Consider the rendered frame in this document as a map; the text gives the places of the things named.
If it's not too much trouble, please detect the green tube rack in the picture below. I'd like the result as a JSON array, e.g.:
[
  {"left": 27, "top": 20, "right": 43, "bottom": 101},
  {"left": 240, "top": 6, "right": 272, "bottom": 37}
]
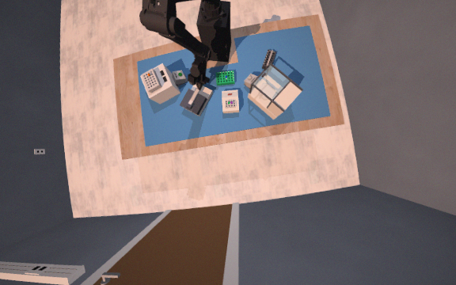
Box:
[{"left": 216, "top": 70, "right": 234, "bottom": 86}]

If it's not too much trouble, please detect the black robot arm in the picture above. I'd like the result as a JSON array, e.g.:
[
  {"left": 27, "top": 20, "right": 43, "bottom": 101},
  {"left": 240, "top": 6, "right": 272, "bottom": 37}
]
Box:
[{"left": 139, "top": 0, "right": 226, "bottom": 86}]

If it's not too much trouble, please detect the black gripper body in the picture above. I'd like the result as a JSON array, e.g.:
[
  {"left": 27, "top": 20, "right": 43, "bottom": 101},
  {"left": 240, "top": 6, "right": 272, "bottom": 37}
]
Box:
[{"left": 197, "top": 77, "right": 210, "bottom": 85}]

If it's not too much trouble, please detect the cream block with rows of round holes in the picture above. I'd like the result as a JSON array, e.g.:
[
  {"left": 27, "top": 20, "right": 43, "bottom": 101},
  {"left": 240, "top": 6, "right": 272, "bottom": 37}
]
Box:
[{"left": 140, "top": 63, "right": 188, "bottom": 104}]

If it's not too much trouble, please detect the blue bench mat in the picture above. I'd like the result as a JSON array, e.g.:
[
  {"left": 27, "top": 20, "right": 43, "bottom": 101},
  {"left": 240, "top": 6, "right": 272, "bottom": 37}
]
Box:
[{"left": 137, "top": 26, "right": 331, "bottom": 146}]

